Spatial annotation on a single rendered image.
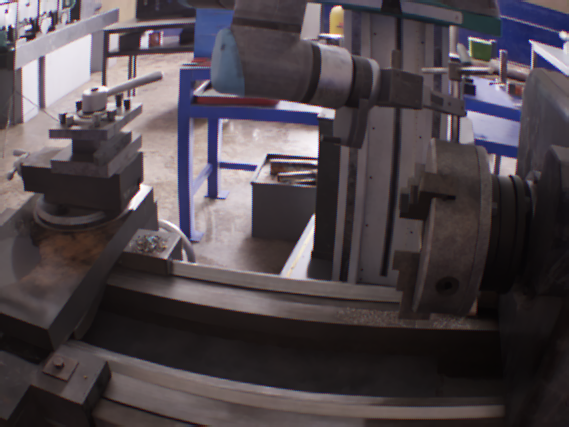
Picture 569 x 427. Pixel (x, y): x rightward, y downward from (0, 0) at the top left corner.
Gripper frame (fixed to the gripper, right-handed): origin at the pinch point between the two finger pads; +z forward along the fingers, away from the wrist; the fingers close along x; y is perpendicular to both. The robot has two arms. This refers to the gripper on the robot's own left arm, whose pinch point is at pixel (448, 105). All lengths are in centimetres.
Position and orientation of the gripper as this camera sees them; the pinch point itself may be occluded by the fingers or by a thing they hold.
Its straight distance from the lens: 87.9
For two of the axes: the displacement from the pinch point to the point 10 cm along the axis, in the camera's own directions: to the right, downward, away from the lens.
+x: -2.8, -1.6, 9.5
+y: 1.3, -9.8, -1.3
